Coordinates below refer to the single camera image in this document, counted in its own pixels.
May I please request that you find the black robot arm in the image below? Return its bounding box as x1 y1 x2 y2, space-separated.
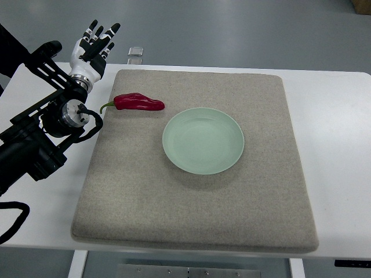
1 20 120 193

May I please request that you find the metal base plate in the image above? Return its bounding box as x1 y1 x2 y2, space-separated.
116 264 261 278

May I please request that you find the black table control panel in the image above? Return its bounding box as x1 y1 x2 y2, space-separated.
334 259 371 268

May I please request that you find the clear floor socket cover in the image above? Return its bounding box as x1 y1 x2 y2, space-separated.
128 46 144 57

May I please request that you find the red pepper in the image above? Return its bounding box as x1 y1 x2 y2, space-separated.
100 93 165 114

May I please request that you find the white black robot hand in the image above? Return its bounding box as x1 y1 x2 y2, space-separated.
70 20 121 84

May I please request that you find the beige felt mat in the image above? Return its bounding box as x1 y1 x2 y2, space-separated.
71 69 319 253

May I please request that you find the black braided cable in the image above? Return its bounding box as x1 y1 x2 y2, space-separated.
0 200 31 246

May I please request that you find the cardboard box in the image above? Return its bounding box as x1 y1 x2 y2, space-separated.
351 0 371 15

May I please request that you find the light green plate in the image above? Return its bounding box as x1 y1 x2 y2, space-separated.
162 107 245 175

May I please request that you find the white table leg frame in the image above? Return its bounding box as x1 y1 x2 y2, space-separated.
67 250 88 278

